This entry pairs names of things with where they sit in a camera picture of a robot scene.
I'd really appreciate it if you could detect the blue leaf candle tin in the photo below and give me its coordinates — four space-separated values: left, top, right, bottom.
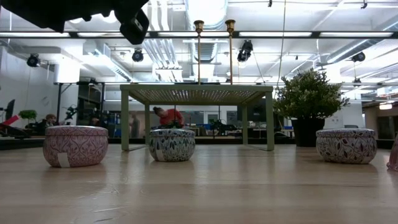
148 128 196 162

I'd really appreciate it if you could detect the black ceiling spotlight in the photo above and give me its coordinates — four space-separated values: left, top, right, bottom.
131 48 145 63
26 53 41 68
351 51 366 63
236 39 254 63

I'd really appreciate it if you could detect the pink glass candle holder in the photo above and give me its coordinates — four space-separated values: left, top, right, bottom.
386 133 398 172

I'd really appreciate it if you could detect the pink patterned candle tin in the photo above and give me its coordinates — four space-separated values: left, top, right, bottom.
42 125 109 168

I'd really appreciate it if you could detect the small green background plant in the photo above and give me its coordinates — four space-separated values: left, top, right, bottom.
18 109 38 123

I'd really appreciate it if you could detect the person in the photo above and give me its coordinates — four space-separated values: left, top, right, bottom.
129 111 141 138
152 106 186 129
37 113 58 134

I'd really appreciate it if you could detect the green potted plant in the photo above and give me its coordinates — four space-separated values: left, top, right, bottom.
273 68 351 147

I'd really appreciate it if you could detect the green perforated metal shelf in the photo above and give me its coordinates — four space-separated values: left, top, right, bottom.
120 83 275 152

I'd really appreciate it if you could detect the tall brass candlestick holder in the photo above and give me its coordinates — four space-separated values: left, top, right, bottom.
193 19 205 85
224 19 236 85

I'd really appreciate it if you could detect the black computer monitor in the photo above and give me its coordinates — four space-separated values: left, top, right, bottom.
4 99 16 121

